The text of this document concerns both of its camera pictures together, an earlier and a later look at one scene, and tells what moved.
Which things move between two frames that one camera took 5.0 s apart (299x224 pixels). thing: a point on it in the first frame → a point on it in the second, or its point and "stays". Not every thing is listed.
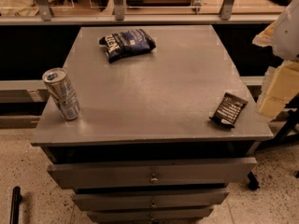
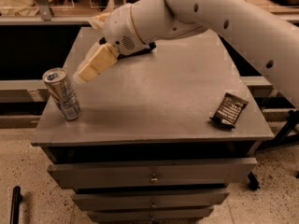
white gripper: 289,35 → 120,30
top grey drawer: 152,172 stays
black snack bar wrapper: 229,110 stays
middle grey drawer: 150,200 stays
